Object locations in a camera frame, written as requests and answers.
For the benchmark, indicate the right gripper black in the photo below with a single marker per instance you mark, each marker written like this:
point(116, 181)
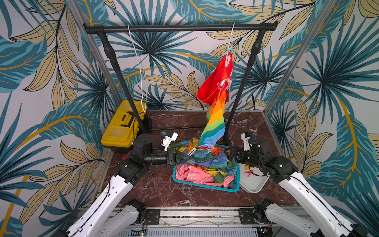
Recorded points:
point(234, 155)

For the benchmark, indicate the teal plastic basket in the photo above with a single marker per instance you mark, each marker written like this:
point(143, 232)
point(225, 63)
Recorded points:
point(233, 188)

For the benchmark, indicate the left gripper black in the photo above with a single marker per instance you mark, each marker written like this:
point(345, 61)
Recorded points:
point(170, 156)

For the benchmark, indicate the black clothes rack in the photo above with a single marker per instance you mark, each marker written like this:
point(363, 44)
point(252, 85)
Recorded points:
point(101, 31)

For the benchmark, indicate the left aluminium frame post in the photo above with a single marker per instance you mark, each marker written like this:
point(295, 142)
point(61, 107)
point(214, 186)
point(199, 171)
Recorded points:
point(82, 19)

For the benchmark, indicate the rainbow striped jacket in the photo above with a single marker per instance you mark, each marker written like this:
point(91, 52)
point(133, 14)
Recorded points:
point(207, 158)

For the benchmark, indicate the pink clothespin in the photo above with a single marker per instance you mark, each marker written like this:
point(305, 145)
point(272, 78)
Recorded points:
point(249, 173)

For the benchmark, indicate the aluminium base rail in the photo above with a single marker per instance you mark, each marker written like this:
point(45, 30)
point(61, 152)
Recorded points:
point(178, 222)

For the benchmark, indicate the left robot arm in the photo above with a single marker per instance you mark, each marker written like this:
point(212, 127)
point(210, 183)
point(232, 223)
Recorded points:
point(96, 221)

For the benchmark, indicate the right aluminium frame post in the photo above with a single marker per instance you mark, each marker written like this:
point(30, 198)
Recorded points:
point(309, 37)

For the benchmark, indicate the aluminium frame post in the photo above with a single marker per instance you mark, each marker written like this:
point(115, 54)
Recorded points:
point(309, 37)
point(82, 19)

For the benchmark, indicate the white clear clothespin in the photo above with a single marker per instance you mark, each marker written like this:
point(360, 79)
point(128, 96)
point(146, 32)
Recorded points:
point(192, 151)

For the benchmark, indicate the yellow black toolbox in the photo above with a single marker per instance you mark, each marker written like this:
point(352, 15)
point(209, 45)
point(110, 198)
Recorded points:
point(122, 130)

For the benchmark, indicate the pink bear-print jacket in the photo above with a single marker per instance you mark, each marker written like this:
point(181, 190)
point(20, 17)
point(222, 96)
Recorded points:
point(196, 175)

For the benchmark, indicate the white plastic tray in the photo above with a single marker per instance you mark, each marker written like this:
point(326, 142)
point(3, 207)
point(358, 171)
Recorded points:
point(254, 183)

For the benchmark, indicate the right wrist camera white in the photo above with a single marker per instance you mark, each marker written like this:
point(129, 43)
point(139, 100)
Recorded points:
point(245, 138)

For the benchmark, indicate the white wire hanger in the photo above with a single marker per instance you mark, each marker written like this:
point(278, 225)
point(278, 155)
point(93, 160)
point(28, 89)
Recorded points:
point(143, 99)
point(229, 44)

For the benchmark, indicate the rainbow jacket red hood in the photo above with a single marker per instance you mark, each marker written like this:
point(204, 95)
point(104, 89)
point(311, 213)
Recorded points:
point(215, 92)

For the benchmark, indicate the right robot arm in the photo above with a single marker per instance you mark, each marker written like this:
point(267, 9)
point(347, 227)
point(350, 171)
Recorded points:
point(326, 221)

